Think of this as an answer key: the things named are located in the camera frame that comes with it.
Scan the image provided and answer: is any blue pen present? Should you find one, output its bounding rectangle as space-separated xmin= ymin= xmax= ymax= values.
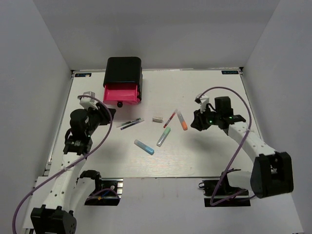
xmin=120 ymin=119 xmax=144 ymax=130

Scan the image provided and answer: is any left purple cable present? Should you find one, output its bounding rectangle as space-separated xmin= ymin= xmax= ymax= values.
xmin=12 ymin=96 xmax=115 ymax=234

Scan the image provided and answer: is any red pen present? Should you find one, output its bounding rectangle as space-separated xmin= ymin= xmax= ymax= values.
xmin=163 ymin=109 xmax=178 ymax=128

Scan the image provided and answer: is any blue highlighter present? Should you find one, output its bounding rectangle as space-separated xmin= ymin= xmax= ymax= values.
xmin=134 ymin=139 xmax=155 ymax=155

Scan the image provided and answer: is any black drawer cabinet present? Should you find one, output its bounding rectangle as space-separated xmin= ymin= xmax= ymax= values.
xmin=103 ymin=57 xmax=143 ymax=99

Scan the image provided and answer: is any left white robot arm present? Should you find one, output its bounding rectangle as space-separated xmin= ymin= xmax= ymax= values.
xmin=31 ymin=103 xmax=116 ymax=234

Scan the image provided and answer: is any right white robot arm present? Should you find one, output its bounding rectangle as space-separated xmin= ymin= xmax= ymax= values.
xmin=191 ymin=95 xmax=294 ymax=198

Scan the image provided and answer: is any right blue corner label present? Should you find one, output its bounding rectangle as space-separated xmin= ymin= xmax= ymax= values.
xmin=221 ymin=70 xmax=239 ymax=75

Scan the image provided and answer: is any blue corner label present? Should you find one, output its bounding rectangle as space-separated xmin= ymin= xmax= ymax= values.
xmin=75 ymin=73 xmax=92 ymax=78
xmin=221 ymin=70 xmax=239 ymax=75

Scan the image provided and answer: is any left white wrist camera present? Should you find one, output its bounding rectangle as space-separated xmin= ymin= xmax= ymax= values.
xmin=79 ymin=91 xmax=97 ymax=110

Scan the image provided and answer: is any green highlighter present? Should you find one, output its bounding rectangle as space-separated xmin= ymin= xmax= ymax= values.
xmin=156 ymin=127 xmax=171 ymax=147

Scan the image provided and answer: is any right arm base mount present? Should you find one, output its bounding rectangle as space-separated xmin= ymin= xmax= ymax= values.
xmin=198 ymin=176 xmax=253 ymax=208

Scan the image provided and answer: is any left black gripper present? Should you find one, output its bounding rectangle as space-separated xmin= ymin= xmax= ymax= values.
xmin=85 ymin=102 xmax=117 ymax=137

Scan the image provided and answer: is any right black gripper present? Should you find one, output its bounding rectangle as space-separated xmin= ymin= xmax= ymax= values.
xmin=191 ymin=104 xmax=221 ymax=131

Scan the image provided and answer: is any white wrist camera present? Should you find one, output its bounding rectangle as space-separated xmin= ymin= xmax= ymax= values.
xmin=79 ymin=91 xmax=97 ymax=110
xmin=195 ymin=94 xmax=210 ymax=114

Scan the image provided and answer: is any pink top drawer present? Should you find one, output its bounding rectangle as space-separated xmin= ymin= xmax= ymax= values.
xmin=103 ymin=83 xmax=138 ymax=108

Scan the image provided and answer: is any orange highlighter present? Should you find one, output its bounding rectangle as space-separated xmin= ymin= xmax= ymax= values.
xmin=177 ymin=111 xmax=188 ymax=131

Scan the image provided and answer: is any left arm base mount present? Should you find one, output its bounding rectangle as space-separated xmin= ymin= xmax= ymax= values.
xmin=79 ymin=170 xmax=123 ymax=206

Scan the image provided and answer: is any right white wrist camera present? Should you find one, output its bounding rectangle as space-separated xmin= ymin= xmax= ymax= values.
xmin=195 ymin=94 xmax=210 ymax=114

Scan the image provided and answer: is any white eraser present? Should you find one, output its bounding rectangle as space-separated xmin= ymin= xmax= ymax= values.
xmin=152 ymin=117 xmax=163 ymax=123

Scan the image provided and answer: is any left blue corner label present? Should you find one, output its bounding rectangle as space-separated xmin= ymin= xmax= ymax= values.
xmin=75 ymin=73 xmax=92 ymax=78

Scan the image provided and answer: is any green capped pen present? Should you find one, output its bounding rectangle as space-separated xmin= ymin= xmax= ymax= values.
xmin=116 ymin=118 xmax=141 ymax=128

